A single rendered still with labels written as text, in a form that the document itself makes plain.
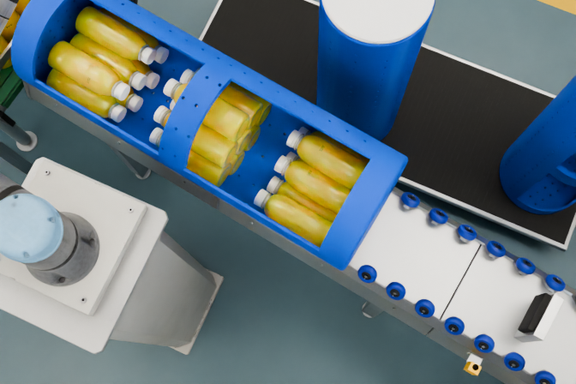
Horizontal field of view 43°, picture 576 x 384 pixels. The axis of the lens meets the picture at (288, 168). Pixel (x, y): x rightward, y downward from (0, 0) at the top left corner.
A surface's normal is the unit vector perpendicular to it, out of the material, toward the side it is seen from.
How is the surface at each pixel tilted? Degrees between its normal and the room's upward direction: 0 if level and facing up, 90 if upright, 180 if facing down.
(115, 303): 0
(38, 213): 5
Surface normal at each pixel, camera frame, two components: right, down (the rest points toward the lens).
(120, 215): -0.04, -0.30
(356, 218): -0.23, 0.09
